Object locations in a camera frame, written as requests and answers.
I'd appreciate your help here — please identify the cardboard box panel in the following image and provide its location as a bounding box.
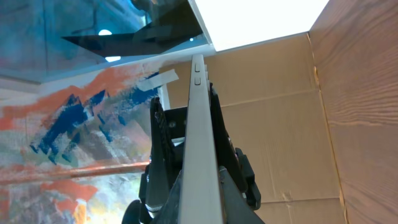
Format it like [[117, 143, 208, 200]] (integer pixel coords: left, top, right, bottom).
[[158, 0, 398, 224]]

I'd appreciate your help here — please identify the colourful painted backdrop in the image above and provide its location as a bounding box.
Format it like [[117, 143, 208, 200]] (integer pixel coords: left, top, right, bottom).
[[1, 62, 161, 223]]

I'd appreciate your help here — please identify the bronze Galaxy smartphone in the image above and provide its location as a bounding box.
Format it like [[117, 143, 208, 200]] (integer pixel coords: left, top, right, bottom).
[[178, 55, 225, 224]]

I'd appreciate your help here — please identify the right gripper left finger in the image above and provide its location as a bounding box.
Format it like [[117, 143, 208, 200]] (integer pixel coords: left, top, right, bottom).
[[150, 179, 182, 224]]

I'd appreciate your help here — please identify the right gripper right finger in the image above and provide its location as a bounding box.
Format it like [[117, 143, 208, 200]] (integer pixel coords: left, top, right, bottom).
[[219, 166, 264, 224]]

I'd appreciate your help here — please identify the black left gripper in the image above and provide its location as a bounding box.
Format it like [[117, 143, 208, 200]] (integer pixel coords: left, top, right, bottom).
[[122, 83, 261, 223]]

